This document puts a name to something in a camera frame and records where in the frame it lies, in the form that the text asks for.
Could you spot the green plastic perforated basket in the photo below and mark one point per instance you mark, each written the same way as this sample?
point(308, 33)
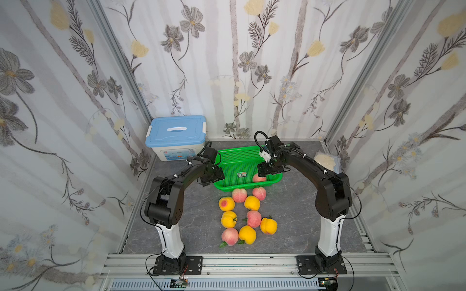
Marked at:
point(243, 159)

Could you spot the blue lid storage box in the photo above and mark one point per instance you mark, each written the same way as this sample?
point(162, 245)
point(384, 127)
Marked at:
point(177, 137)

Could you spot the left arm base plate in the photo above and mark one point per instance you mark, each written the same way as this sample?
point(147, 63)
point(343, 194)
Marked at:
point(184, 265)

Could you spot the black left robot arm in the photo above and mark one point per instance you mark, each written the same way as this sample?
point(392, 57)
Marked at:
point(165, 202)

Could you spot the yellow peach with red blush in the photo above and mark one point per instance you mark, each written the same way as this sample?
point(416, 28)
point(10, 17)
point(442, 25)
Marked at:
point(226, 204)

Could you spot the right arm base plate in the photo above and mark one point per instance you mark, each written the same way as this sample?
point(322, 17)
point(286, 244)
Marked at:
point(319, 264)

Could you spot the pink peach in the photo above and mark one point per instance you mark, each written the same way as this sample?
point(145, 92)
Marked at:
point(258, 179)
point(230, 237)
point(260, 193)
point(253, 218)
point(239, 195)

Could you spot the aluminium front rail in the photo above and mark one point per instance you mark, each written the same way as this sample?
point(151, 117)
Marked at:
point(252, 266)

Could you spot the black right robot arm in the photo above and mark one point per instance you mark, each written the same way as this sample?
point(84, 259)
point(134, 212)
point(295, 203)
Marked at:
point(333, 198)

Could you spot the yellow peach bottom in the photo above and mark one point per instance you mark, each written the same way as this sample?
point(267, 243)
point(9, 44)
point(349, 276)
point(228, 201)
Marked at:
point(247, 235)

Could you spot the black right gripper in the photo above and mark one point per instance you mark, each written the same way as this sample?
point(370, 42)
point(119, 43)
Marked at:
point(269, 170)

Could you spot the clear bag of white gloves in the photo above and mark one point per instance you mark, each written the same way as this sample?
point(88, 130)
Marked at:
point(330, 162)

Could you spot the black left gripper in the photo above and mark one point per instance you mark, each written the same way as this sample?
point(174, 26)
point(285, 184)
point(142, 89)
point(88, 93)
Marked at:
point(219, 176)

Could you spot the small green circuit board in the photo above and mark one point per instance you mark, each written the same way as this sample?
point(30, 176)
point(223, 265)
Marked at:
point(179, 283)

